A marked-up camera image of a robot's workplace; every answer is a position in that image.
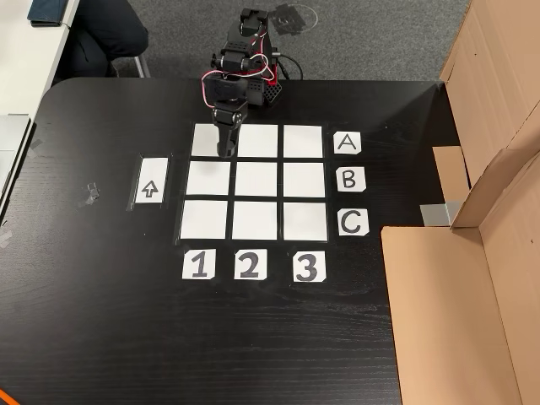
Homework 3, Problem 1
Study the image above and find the arrow paper sheet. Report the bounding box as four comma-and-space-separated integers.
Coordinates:
134, 157, 170, 205

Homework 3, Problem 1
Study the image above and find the black floor tape patch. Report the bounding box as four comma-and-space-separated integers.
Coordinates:
269, 3, 318, 38

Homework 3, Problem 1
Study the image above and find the grey tape strip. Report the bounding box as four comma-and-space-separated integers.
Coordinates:
418, 201, 463, 228

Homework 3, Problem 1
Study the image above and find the letter C paper sheet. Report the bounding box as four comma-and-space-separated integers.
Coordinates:
337, 208, 370, 237

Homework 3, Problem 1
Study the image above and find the number 1 paper sheet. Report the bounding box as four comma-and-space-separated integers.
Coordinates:
181, 248, 218, 281

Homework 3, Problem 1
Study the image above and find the number 2 paper sheet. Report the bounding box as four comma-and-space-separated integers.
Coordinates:
233, 248, 268, 281

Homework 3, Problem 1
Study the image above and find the number 3 paper sheet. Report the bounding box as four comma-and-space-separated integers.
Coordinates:
292, 250, 327, 284

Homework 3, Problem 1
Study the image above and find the grey metal chair leg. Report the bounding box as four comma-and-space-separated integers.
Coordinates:
132, 51, 152, 79

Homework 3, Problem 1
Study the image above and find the letter B paper sheet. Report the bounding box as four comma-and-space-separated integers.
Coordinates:
335, 166, 368, 193

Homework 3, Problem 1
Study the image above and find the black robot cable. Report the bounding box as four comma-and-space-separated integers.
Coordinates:
276, 52, 305, 81

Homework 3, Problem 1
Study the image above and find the letter A paper sheet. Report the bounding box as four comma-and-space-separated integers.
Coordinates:
333, 131, 363, 156

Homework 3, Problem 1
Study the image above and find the white desk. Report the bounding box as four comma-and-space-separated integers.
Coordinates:
0, 0, 81, 117

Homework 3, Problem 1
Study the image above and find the person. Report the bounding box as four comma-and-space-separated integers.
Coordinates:
62, 0, 149, 78

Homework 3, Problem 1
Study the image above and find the white paper grid square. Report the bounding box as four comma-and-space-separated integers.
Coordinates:
283, 124, 324, 159
238, 123, 279, 159
192, 122, 235, 157
283, 162, 327, 198
235, 161, 278, 197
231, 201, 278, 241
186, 160, 232, 197
283, 202, 330, 242
180, 200, 230, 240

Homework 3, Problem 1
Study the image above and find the large brown cardboard box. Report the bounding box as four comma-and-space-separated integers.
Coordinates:
381, 0, 540, 405

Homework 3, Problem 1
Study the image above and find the crumpled clear tape piece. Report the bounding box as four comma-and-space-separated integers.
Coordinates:
78, 181, 101, 208

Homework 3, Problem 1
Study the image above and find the dark blue notebook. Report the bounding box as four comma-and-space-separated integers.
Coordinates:
26, 0, 71, 29

